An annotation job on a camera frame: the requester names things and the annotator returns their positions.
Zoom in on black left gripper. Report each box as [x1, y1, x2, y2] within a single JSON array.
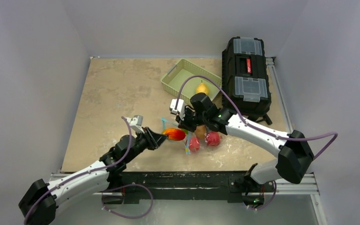
[[124, 127, 167, 163]]

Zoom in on red orange fake tomato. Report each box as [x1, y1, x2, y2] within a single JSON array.
[[162, 128, 186, 141]]

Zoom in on clear zip bag blue seal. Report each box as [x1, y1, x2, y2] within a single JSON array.
[[161, 117, 222, 154]]

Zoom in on yellow fake lemon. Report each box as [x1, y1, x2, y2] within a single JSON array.
[[195, 81, 210, 96]]

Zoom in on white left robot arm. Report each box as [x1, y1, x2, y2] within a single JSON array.
[[19, 127, 169, 225]]

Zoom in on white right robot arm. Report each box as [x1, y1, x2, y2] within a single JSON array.
[[169, 93, 314, 191]]

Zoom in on brown fake potato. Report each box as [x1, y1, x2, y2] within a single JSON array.
[[195, 125, 207, 140]]

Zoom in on red fake apple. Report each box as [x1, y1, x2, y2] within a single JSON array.
[[205, 131, 221, 147]]

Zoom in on green perforated plastic basket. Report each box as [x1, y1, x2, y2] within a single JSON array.
[[161, 59, 222, 104]]

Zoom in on black toolbox clear lids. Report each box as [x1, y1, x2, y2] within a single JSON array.
[[222, 37, 272, 125]]

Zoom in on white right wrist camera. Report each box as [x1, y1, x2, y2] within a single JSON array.
[[169, 99, 185, 118]]

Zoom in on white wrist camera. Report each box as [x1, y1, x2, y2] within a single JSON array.
[[126, 115, 144, 134], [169, 99, 185, 118]]

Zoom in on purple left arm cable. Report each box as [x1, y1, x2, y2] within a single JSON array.
[[23, 116, 134, 225]]

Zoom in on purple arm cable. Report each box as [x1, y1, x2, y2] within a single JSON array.
[[23, 116, 134, 225], [174, 75, 338, 160]]

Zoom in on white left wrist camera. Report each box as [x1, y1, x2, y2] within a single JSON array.
[[126, 115, 144, 134]]

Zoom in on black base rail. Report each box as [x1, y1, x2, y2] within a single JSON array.
[[108, 171, 274, 206]]

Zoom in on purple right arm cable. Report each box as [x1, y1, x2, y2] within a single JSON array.
[[174, 75, 338, 160]]

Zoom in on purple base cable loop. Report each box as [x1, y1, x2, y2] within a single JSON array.
[[101, 184, 154, 219]]

